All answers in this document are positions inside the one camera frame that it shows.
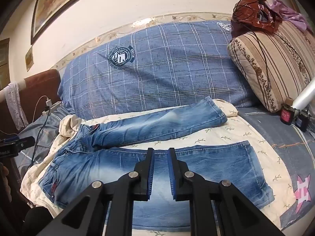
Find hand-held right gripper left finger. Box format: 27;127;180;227
53;147;155;236

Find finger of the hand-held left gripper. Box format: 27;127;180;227
15;136;35;150

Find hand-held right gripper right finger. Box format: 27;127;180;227
168;147;283;236

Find blue denim pants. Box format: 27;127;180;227
38;96;275;227

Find lilac patterned cloth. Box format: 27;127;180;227
5;82;29;131

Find white power strip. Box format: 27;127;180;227
42;102;62;116

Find brown headboard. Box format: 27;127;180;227
0;69;62;138

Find black round foam object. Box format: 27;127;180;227
23;206;53;236

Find wooden cabinet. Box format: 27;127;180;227
0;38;10;89

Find cream floral bed sheet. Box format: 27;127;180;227
20;98;296;236

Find blue plaid pillow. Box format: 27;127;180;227
60;21;259;121

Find grey-blue patchwork bed sheet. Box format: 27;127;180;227
236;106;315;229

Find dark bottle with pink label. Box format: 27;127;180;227
280;97;296;126

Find small dark bottle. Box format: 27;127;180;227
295;111;309;133

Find large framed picture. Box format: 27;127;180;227
31;0;109;45

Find beige striped pillow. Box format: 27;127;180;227
226;20;315;113

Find white pole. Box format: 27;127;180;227
292;79;315;111

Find reddish-brown plastic bag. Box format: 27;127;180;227
231;0;283;33

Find purple cloth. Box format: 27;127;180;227
269;0;308;31

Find black cable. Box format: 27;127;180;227
31;107;50;168

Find white cable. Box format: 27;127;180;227
33;96;48;126

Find white rail pipe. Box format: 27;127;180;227
0;77;27;101

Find small wall picture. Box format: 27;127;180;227
25;45;34;72

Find thin black cord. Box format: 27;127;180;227
233;0;273;91

